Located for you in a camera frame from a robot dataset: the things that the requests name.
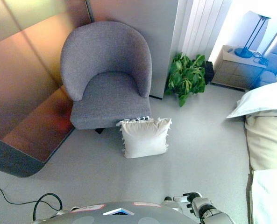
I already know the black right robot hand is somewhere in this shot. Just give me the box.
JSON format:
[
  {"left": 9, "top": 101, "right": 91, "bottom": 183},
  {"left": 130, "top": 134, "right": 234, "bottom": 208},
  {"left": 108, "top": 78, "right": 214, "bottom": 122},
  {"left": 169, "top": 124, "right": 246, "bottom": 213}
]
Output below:
[{"left": 163, "top": 191, "right": 203, "bottom": 217}]

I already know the cream fringed throw pillow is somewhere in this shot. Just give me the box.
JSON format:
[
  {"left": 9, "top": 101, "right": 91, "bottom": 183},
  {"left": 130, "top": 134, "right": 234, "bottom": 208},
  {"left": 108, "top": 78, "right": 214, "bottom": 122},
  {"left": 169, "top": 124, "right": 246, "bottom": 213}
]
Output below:
[{"left": 116, "top": 116, "right": 172, "bottom": 159}]

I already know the large white bed pillow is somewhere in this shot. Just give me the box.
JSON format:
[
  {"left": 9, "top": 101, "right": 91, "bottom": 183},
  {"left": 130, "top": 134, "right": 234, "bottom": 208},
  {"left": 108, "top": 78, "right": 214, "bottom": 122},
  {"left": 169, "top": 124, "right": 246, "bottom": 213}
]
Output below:
[{"left": 226, "top": 79, "right": 277, "bottom": 119}]

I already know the white bed sheet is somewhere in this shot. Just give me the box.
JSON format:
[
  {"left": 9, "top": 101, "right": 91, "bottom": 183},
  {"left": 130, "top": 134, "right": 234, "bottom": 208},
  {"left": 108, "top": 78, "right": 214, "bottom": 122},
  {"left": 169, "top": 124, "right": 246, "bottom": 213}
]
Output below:
[{"left": 246, "top": 169, "right": 277, "bottom": 224}]

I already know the silver robot torso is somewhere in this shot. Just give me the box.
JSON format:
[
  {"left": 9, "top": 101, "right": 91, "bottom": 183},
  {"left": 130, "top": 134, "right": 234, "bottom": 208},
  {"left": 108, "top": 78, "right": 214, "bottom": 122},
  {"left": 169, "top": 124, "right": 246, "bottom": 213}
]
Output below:
[{"left": 32, "top": 201, "right": 199, "bottom": 224}]

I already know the green leafy houseplant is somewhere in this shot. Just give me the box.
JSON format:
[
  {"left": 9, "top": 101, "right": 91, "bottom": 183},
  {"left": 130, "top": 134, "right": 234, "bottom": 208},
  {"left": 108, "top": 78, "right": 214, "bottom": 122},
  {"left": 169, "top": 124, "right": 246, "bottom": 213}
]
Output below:
[{"left": 164, "top": 52, "right": 207, "bottom": 107}]

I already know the black plant pot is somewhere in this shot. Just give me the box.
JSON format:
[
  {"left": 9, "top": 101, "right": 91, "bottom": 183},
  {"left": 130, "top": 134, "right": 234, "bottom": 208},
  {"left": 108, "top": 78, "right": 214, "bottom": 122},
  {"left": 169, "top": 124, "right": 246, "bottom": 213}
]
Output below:
[{"left": 202, "top": 60, "right": 215, "bottom": 85}]

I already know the beige bedside table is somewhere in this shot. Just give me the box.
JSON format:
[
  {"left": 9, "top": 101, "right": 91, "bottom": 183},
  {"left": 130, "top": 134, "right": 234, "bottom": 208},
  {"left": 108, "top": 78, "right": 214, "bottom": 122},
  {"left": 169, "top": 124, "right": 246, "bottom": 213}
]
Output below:
[{"left": 210, "top": 44, "right": 267, "bottom": 91}]

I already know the blue metal table lamp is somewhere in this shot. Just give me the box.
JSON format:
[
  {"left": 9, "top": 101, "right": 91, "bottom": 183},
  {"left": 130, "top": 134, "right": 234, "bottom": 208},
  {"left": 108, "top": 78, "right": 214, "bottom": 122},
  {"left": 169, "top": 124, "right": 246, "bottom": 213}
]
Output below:
[{"left": 234, "top": 10, "right": 273, "bottom": 58}]

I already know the grey fabric tub armchair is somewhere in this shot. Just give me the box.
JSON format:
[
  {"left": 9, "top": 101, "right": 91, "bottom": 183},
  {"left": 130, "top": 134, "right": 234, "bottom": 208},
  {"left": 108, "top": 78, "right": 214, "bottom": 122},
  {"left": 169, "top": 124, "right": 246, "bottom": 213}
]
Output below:
[{"left": 60, "top": 21, "right": 153, "bottom": 135}]

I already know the white pleated curtain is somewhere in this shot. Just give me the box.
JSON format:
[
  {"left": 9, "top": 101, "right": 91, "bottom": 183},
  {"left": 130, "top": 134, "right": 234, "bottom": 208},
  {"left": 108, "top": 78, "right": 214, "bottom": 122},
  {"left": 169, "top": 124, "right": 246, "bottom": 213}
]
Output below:
[{"left": 182, "top": 0, "right": 232, "bottom": 61}]

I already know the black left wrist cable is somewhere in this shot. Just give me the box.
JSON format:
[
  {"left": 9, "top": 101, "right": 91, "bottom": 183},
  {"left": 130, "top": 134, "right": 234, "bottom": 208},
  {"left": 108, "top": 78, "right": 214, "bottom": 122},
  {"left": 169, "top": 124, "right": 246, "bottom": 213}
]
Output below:
[{"left": 33, "top": 193, "right": 63, "bottom": 221}]

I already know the tangled dark charger cable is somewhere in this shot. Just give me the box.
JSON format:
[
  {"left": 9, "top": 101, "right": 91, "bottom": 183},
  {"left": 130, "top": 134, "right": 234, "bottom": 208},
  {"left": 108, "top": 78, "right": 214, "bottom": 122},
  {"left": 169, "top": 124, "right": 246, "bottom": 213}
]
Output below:
[{"left": 252, "top": 51, "right": 269, "bottom": 67}]

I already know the thin black floor cable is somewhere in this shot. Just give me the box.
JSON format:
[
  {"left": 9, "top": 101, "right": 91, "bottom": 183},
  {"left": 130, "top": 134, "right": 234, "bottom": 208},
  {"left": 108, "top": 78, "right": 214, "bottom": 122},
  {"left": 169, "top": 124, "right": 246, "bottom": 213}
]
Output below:
[{"left": 0, "top": 185, "right": 59, "bottom": 206}]

